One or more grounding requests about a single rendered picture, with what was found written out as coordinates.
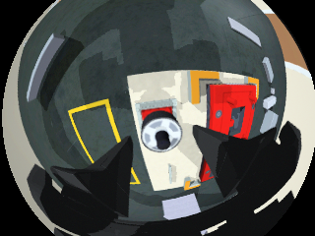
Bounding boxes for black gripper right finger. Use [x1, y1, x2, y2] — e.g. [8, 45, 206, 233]
[192, 125, 277, 198]

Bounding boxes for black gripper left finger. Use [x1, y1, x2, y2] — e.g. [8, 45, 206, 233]
[50, 135, 134, 217]

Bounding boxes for yellow rectangular outline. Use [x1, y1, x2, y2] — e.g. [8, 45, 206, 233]
[68, 98, 141, 185]

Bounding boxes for grey wheel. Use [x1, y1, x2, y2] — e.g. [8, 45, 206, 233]
[141, 110, 182, 153]

